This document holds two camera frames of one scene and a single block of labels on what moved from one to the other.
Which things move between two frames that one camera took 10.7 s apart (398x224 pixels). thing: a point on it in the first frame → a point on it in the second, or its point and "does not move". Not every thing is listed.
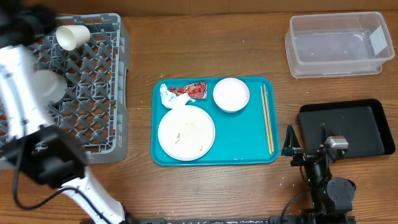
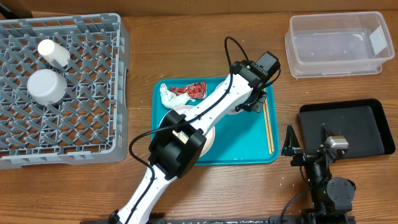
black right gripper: x=310 y=154 does not move
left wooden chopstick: x=265 y=121 does not move
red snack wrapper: x=195 y=91 does not move
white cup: x=71 y=37 → x=50 y=51
